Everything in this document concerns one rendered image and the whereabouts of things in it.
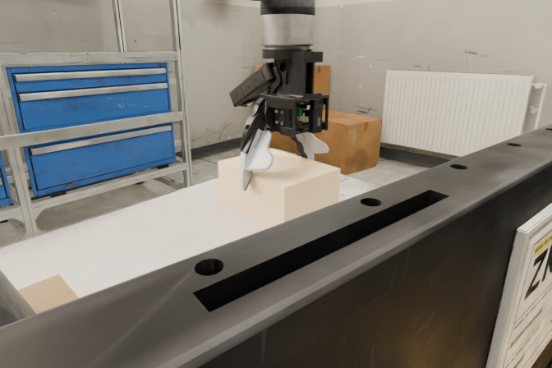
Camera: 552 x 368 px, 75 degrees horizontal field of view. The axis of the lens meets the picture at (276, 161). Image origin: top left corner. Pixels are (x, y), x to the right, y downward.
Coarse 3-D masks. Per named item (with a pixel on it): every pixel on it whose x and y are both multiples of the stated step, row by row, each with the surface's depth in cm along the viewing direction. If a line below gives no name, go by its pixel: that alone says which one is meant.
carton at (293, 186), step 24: (288, 168) 56; (312, 168) 56; (336, 168) 56; (240, 192) 56; (264, 192) 51; (288, 192) 49; (312, 192) 52; (336, 192) 56; (264, 216) 53; (288, 216) 50
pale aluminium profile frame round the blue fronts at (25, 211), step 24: (120, 0) 229; (120, 24) 232; (120, 48) 236; (0, 72) 139; (0, 96) 141; (0, 120) 143; (120, 120) 176; (144, 120) 185; (168, 120) 196; (0, 144) 142; (24, 144) 148; (24, 168) 209; (168, 168) 204; (24, 192) 154; (72, 192) 169; (96, 192) 177; (168, 192) 211; (0, 216) 150; (24, 216) 155; (96, 216) 182
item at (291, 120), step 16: (288, 64) 49; (304, 64) 47; (288, 80) 50; (304, 80) 47; (272, 96) 50; (288, 96) 49; (304, 96) 48; (320, 96) 50; (272, 112) 52; (288, 112) 50; (304, 112) 51; (320, 112) 51; (272, 128) 53; (288, 128) 49; (304, 128) 50; (320, 128) 52
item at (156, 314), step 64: (384, 192) 6; (448, 192) 6; (512, 192) 7; (192, 256) 4; (256, 256) 4; (320, 256) 5; (384, 256) 4; (64, 320) 3; (128, 320) 3; (192, 320) 3; (256, 320) 3; (320, 320) 4
